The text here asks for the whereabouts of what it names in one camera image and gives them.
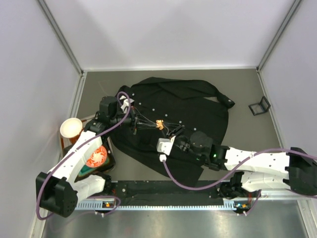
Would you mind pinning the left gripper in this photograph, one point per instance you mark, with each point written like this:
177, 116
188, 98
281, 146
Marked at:
134, 124

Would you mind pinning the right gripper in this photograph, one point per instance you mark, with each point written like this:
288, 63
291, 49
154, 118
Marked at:
177, 136

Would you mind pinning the orange maple leaf brooch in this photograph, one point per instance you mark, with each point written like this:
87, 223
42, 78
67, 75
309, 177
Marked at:
160, 124

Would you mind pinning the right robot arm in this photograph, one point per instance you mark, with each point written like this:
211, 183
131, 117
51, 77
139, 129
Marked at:
250, 171

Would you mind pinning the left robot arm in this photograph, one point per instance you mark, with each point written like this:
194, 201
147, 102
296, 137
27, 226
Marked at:
58, 190

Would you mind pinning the black box green lining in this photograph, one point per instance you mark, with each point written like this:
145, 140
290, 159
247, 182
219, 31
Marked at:
107, 166

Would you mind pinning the orange white patterned ball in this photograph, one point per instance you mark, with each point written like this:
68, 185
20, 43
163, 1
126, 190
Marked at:
97, 158

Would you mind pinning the white paper cup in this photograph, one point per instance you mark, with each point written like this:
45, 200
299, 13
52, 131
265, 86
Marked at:
71, 128

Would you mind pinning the orange plastic cup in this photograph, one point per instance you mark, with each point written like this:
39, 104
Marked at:
74, 139

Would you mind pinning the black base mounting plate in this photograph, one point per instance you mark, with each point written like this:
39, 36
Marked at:
164, 192

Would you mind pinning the small black open box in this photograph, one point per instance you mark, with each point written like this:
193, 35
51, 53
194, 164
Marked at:
261, 107

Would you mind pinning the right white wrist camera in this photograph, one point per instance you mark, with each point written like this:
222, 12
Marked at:
164, 147

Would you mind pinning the white slotted cable duct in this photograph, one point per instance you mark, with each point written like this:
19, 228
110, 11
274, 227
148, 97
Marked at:
108, 205

